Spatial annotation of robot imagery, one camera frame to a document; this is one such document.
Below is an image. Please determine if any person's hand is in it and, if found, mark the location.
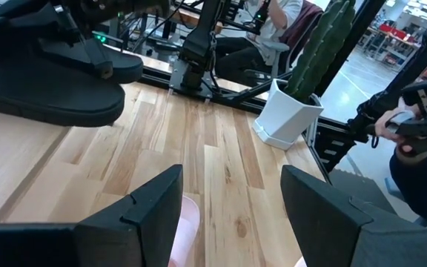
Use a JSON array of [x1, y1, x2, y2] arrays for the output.
[[374, 107, 422, 154]]

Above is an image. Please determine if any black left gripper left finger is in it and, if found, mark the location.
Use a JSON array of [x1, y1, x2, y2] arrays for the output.
[[74, 164, 184, 267]]

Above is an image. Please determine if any green cactus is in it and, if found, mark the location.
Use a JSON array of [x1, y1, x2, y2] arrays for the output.
[[285, 0, 357, 105]]

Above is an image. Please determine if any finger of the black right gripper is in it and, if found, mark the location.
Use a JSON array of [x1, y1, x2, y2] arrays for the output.
[[37, 35, 114, 80]]

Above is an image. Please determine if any pink slide sandal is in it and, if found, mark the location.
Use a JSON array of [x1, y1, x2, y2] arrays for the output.
[[167, 195, 308, 267]]

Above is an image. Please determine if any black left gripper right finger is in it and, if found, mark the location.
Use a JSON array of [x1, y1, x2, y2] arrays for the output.
[[279, 165, 374, 267]]

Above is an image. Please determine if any person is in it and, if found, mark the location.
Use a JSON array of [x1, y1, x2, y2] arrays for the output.
[[215, 0, 324, 88], [389, 146, 427, 227]]

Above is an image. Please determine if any white angular plant pot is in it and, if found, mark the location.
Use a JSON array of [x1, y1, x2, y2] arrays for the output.
[[252, 78, 325, 151]]

